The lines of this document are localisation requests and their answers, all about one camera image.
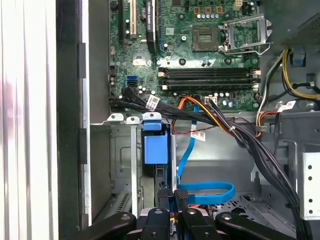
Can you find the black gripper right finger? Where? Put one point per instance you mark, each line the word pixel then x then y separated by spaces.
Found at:
pixel 197 225

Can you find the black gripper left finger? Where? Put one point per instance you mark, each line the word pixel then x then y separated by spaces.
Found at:
pixel 157 225

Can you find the hard disk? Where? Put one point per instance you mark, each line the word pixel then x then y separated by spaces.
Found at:
pixel 155 150

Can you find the metal disk bay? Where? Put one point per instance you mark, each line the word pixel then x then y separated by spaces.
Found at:
pixel 120 155

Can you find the metal drive cage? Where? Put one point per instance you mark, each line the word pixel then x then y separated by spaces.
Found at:
pixel 310 185

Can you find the black RAM slot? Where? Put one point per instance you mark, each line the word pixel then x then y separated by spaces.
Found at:
pixel 207 87
pixel 207 81
pixel 207 75
pixel 207 70

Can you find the blue SATA port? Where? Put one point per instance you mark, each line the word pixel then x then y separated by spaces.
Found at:
pixel 132 78

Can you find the black open PC case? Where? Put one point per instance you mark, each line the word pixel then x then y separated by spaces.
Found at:
pixel 67 100

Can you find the green motherboard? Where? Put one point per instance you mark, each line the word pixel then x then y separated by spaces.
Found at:
pixel 175 50

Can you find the CPU socket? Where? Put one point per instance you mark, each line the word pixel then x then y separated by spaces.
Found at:
pixel 205 37

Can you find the black graphics card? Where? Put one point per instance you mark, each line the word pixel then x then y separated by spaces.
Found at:
pixel 150 27

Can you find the white expansion slot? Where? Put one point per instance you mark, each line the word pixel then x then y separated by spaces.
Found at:
pixel 132 22

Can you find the metal socket cover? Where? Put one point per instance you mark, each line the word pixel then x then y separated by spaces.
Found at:
pixel 262 30

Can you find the black expansion slot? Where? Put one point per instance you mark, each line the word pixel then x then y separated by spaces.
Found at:
pixel 121 22

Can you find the grey power supply unit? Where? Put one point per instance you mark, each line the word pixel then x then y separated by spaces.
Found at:
pixel 300 32

